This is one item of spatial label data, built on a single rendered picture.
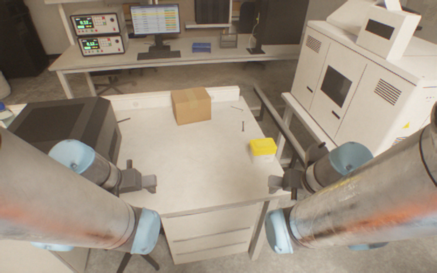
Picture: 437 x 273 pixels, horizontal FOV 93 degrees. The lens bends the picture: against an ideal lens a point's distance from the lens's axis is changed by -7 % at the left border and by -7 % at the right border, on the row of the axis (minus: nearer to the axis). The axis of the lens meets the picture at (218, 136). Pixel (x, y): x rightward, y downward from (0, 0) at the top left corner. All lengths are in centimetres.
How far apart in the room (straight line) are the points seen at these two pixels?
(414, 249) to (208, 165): 190
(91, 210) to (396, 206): 27
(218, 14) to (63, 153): 261
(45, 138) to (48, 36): 497
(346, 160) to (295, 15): 263
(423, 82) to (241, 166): 82
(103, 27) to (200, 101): 157
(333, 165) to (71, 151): 48
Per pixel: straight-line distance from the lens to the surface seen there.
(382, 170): 21
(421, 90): 110
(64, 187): 23
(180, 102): 134
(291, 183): 60
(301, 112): 166
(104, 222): 30
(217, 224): 126
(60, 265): 161
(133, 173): 60
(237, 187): 107
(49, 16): 581
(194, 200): 103
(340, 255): 212
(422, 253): 252
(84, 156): 46
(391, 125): 116
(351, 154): 47
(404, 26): 116
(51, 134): 107
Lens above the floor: 175
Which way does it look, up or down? 40 degrees down
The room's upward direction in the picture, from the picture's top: 2 degrees clockwise
